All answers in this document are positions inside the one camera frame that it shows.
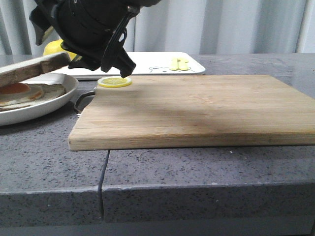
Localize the right yellow small utensil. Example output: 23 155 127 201
178 58 189 71

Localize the yellow lemon slice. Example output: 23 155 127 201
97 77 132 88

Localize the white round plate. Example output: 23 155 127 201
0 73 79 126

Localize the grey curtain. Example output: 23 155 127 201
0 0 315 55

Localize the yellow small utensil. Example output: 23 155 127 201
169 58 179 71
178 58 189 71

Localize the wooden cutting board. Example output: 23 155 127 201
68 75 315 151

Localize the left yellow small utensil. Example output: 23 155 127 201
169 58 179 71

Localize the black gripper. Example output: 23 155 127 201
30 0 158 78

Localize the fried egg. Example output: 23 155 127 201
0 83 44 106

